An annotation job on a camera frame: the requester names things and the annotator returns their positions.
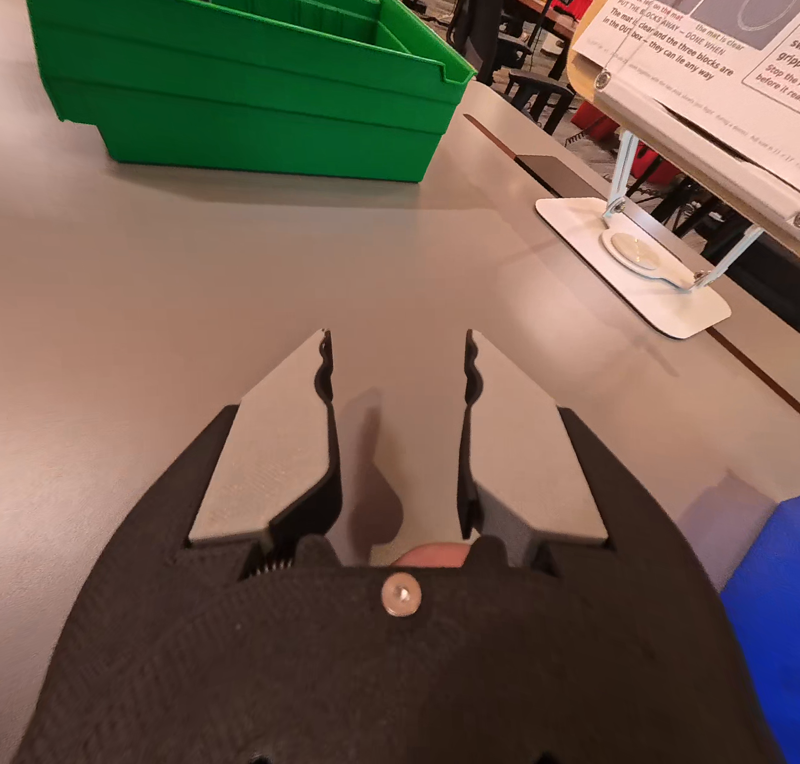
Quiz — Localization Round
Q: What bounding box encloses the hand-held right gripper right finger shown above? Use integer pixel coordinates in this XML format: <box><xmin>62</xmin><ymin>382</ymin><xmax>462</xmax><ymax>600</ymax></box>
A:
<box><xmin>457</xmin><ymin>330</ymin><xmax>608</xmax><ymax>568</ymax></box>

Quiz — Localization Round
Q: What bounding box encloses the green plastic bin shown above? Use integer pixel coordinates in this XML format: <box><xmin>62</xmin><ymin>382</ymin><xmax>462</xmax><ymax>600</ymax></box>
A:
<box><xmin>19</xmin><ymin>0</ymin><xmax>477</xmax><ymax>184</ymax></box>

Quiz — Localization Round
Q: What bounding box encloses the blue plastic bin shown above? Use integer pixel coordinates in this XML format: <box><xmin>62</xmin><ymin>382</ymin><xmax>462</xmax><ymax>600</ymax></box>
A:
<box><xmin>719</xmin><ymin>495</ymin><xmax>800</xmax><ymax>764</ymax></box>

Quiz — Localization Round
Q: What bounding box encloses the red bag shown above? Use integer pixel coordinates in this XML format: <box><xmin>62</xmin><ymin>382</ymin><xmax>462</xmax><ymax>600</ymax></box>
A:
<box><xmin>572</xmin><ymin>98</ymin><xmax>673</xmax><ymax>184</ymax></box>

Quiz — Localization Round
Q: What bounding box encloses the black office chair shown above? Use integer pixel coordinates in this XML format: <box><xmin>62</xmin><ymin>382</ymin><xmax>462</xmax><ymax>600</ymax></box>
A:
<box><xmin>453</xmin><ymin>0</ymin><xmax>576</xmax><ymax>134</ymax></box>

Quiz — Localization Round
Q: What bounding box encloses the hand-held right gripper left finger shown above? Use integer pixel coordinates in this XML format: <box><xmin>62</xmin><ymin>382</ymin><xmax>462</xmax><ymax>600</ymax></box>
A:
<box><xmin>189</xmin><ymin>330</ymin><xmax>343</xmax><ymax>549</ymax></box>

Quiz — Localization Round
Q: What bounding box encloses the printed instruction sheet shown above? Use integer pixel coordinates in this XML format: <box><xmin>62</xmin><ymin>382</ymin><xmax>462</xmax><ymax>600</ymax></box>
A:
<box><xmin>572</xmin><ymin>0</ymin><xmax>800</xmax><ymax>177</ymax></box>

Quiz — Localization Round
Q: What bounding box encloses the table cable hatch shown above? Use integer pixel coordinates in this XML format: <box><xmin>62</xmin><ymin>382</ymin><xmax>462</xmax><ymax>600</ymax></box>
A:
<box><xmin>515</xmin><ymin>155</ymin><xmax>608</xmax><ymax>199</ymax></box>

